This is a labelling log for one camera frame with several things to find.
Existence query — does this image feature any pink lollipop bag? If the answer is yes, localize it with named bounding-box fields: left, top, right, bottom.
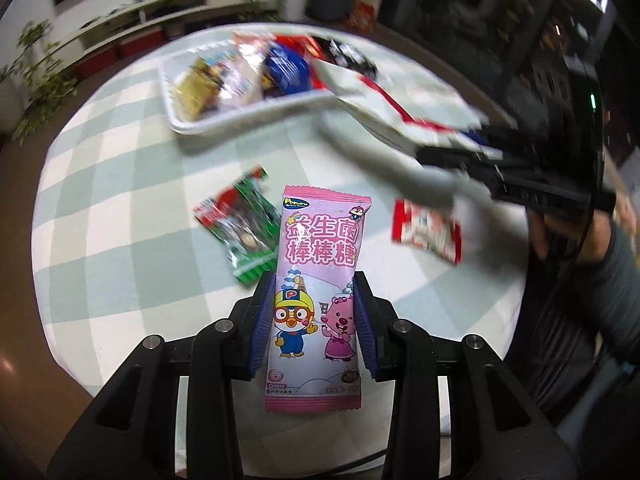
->
left=264, top=185, right=371, bottom=414

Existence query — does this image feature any red white candy packet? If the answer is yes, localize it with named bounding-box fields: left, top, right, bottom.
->
left=392, top=198, right=462, bottom=266

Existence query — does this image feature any green seed snack packet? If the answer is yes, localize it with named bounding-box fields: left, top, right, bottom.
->
left=192, top=166, right=281, bottom=284

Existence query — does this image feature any white red snack bag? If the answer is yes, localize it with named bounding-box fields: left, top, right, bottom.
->
left=312, top=60, right=483, bottom=156

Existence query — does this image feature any black snack bag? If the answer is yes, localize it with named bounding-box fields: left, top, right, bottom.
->
left=317, top=38, right=378, bottom=81

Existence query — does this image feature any blue cookie packet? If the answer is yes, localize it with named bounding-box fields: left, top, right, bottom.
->
left=265, top=42, right=312, bottom=96

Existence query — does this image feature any red chocolate ball bag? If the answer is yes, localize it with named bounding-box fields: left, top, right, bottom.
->
left=274, top=35, right=329, bottom=90

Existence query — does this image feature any gold snack bar wrapper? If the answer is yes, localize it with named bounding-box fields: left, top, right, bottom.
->
left=176, top=58, right=222, bottom=122

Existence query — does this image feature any clear white pastry packet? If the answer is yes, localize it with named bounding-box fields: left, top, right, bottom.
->
left=217, top=32, right=270, bottom=112

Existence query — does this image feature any blue panda snack bag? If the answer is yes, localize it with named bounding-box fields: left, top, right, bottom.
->
left=200, top=49, right=236, bottom=81

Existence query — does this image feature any person right hand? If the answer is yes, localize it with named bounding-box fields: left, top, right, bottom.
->
left=526, top=192, right=639, bottom=272

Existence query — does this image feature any green white checked tablecloth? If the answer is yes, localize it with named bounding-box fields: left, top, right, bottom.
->
left=30, top=22, right=532, bottom=478

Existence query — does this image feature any red gift bag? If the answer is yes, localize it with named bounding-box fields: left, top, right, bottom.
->
left=346, top=1, right=376, bottom=34

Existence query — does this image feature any white plastic tray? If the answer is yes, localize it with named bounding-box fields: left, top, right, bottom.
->
left=158, top=32, right=333, bottom=136

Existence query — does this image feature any red storage box right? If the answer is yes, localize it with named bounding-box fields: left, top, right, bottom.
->
left=117, top=26, right=166, bottom=58

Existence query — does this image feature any red storage box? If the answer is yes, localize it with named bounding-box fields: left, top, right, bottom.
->
left=117, top=26, right=166, bottom=58
left=74, top=47, right=118, bottom=80

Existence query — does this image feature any red storage box left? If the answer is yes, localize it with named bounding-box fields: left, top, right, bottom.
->
left=74, top=47, right=118, bottom=80

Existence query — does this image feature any white tv console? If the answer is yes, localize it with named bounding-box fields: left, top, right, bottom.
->
left=51, top=0, right=250, bottom=68

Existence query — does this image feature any trailing vine plant left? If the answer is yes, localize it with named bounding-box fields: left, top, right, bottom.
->
left=1, top=20, right=77, bottom=144

